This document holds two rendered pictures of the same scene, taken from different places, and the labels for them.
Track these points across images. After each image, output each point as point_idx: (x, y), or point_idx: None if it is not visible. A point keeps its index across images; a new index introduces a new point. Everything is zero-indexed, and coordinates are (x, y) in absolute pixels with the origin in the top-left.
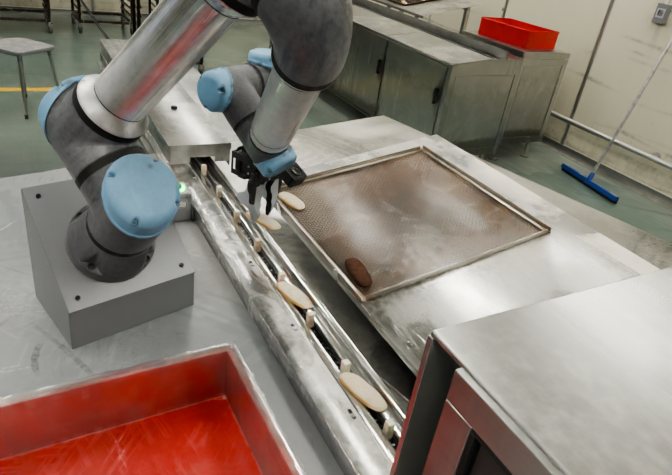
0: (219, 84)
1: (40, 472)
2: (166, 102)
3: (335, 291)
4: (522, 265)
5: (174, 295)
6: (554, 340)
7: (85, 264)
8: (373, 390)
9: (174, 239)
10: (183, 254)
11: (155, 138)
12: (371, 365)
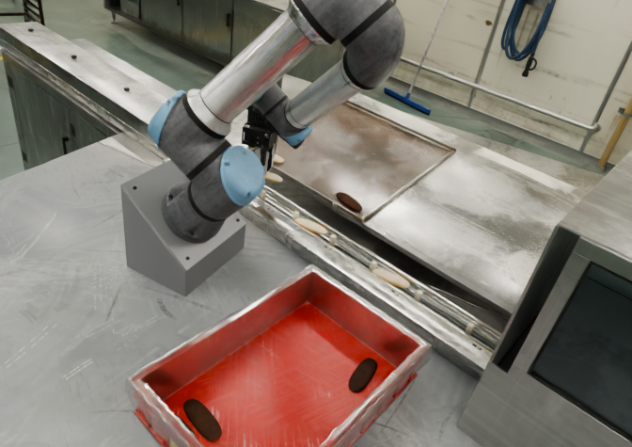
0: None
1: (229, 375)
2: (115, 85)
3: (329, 218)
4: (449, 177)
5: (235, 243)
6: (601, 216)
7: (187, 232)
8: (398, 276)
9: None
10: (236, 212)
11: (123, 119)
12: None
